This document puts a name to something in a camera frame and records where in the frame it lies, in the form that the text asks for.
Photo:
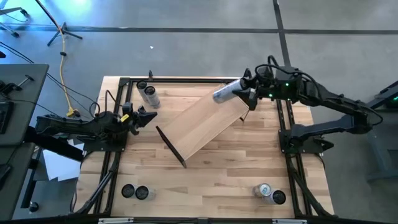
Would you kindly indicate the white paper sheets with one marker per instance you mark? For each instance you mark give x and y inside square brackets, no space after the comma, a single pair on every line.
[59,168]

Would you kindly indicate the black clamp tool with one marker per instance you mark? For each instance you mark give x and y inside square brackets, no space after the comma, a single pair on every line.
[9,87]

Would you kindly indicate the yellow label tag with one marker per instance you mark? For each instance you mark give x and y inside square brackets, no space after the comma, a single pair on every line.
[124,118]

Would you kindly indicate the black keyboard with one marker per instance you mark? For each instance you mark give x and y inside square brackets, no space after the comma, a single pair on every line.
[5,116]

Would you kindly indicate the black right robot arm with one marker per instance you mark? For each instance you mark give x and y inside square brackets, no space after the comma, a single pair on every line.
[323,93]

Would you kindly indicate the white chair base legs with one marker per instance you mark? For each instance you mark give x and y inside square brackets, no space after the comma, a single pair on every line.
[21,12]

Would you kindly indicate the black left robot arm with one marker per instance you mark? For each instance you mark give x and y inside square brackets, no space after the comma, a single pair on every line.
[77,124]

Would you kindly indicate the white can with blue band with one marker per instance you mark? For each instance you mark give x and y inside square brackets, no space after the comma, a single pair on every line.
[152,98]
[128,190]

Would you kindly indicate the Celsius Peach Vibe can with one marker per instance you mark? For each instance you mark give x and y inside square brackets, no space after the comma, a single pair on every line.
[141,85]

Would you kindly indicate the grey desk frame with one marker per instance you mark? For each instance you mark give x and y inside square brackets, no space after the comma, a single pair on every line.
[377,146]

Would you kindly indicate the grey desk top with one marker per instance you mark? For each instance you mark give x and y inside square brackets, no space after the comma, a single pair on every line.
[15,174]
[28,102]

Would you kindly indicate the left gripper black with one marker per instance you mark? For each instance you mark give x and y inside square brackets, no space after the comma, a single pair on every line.
[133,121]

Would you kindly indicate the black support beam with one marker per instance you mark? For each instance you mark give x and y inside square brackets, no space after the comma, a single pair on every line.
[53,144]

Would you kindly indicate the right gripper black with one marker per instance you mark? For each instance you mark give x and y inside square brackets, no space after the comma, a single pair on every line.
[262,85]

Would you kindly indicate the slim beverage can black lid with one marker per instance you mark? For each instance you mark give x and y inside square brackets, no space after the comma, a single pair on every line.
[225,92]
[276,197]

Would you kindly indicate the silver Celsius beverage can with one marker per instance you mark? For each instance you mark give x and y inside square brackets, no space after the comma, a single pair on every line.
[144,193]

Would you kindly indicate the black caster wheel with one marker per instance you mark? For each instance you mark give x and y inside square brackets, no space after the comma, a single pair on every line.
[33,207]

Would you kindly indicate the black tripod stand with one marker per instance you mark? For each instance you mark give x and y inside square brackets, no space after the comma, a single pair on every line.
[63,29]

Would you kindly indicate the silver metal bracket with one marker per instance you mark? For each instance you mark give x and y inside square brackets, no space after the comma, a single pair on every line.
[289,221]
[115,221]

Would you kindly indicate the beverage can with silver lid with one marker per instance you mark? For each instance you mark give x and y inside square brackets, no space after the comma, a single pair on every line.
[262,189]

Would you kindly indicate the black rail hook bracket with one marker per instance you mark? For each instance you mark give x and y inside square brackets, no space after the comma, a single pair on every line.
[150,75]
[247,74]

